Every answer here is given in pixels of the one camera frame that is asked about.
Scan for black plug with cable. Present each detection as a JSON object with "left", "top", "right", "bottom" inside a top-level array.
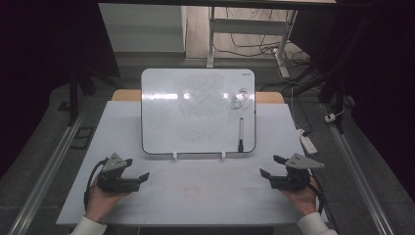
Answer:
[{"left": 293, "top": 94, "right": 314, "bottom": 137}]

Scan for person's right hand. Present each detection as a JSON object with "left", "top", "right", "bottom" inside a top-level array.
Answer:
[{"left": 279, "top": 176, "right": 320, "bottom": 217}]

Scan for black floor cables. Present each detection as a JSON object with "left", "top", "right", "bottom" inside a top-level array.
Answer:
[{"left": 213, "top": 7, "right": 311, "bottom": 68}]

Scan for white cabinet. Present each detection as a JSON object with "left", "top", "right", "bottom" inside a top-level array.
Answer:
[{"left": 98, "top": 3, "right": 188, "bottom": 54}]

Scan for white desk frame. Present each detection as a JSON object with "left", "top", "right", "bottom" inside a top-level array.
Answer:
[{"left": 206, "top": 6, "right": 299, "bottom": 79}]

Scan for black stand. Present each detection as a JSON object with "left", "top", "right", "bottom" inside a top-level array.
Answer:
[
  {"left": 282, "top": 63, "right": 347, "bottom": 135},
  {"left": 58, "top": 67, "right": 121, "bottom": 127}
]

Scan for wooden table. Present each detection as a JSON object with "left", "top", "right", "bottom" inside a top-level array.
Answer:
[{"left": 111, "top": 89, "right": 286, "bottom": 105}]

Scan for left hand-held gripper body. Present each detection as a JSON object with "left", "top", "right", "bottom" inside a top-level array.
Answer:
[{"left": 97, "top": 152, "right": 142, "bottom": 194}]

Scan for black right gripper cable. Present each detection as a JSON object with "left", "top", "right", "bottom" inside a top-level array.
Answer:
[{"left": 308, "top": 177, "right": 326, "bottom": 215}]

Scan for black floor frame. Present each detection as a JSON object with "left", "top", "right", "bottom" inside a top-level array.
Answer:
[{"left": 70, "top": 125, "right": 96, "bottom": 151}]

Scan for white whiteboard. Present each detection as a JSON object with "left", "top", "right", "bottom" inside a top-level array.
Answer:
[{"left": 140, "top": 68, "right": 257, "bottom": 156}]

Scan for aluminium rail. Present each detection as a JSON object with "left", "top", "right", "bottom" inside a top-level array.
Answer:
[
  {"left": 7, "top": 106, "right": 88, "bottom": 235},
  {"left": 320, "top": 103, "right": 396, "bottom": 235}
]

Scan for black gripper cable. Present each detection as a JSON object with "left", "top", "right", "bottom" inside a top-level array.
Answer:
[
  {"left": 308, "top": 177, "right": 326, "bottom": 215},
  {"left": 83, "top": 157, "right": 110, "bottom": 212}
]

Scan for white power strip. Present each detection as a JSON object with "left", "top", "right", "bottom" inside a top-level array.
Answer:
[{"left": 296, "top": 128, "right": 318, "bottom": 156}]

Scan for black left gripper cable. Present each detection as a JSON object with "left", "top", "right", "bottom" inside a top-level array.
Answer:
[{"left": 83, "top": 157, "right": 110, "bottom": 212}]

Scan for black white marker pen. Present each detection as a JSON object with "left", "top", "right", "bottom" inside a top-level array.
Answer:
[{"left": 238, "top": 117, "right": 245, "bottom": 154}]

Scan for person's left hand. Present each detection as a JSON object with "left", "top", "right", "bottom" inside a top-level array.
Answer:
[{"left": 84, "top": 177, "right": 132, "bottom": 223}]

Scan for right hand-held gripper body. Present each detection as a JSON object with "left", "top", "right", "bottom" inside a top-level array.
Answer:
[{"left": 269, "top": 153, "right": 326, "bottom": 191}]

